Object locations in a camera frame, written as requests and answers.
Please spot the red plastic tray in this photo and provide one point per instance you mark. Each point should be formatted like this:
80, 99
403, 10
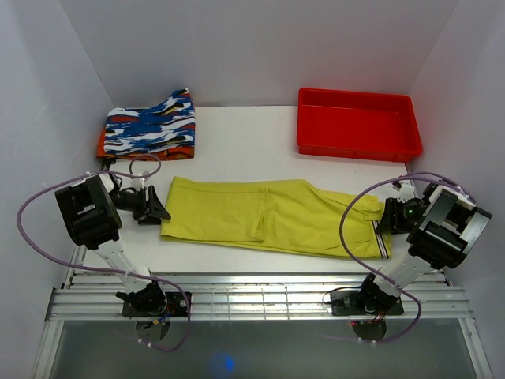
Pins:
357, 125

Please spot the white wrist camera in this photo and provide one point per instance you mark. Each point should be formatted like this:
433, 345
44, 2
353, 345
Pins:
405, 190
138, 183

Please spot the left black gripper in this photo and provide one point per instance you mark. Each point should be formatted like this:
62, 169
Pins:
150, 210

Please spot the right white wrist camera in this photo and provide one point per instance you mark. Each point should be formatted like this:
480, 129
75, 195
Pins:
405, 190

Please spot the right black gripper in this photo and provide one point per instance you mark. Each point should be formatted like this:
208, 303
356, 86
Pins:
390, 222

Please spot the aluminium rail frame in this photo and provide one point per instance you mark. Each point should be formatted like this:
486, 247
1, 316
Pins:
250, 285

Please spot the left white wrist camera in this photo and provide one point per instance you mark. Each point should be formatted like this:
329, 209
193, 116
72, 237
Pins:
138, 183

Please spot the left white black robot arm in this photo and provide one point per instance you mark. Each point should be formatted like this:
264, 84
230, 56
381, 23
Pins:
90, 213

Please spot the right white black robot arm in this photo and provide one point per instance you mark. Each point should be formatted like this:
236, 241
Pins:
441, 227

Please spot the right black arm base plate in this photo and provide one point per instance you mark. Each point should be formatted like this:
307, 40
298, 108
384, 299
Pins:
344, 302

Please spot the yellow-green trousers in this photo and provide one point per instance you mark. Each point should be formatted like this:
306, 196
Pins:
286, 216

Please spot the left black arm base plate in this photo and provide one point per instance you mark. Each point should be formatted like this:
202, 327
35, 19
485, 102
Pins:
176, 306

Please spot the folded multicolour patterned trousers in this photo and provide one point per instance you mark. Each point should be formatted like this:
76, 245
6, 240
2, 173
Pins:
166, 130

